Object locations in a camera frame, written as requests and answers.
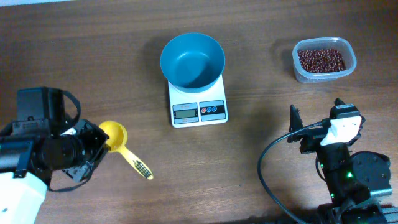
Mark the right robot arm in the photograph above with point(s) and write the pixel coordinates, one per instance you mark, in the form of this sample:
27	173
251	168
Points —
356	181

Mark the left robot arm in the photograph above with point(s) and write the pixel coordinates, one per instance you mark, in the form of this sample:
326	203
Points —
48	135

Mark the red beans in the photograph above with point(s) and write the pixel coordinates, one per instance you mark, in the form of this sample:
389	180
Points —
321	60

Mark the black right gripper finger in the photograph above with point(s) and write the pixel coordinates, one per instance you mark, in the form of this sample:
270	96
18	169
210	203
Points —
295	119
338	102

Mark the white digital kitchen scale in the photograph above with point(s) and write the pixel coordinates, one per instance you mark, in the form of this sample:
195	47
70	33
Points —
198	109

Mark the clear plastic container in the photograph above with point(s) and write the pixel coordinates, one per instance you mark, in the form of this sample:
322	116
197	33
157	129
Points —
338	43

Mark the blue plastic bowl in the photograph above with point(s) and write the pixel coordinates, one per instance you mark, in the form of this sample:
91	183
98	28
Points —
192	62

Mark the yellow measuring scoop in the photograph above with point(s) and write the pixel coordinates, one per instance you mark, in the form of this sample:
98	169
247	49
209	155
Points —
116	142

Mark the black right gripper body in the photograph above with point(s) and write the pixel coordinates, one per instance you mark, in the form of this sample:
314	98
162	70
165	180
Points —
313	139

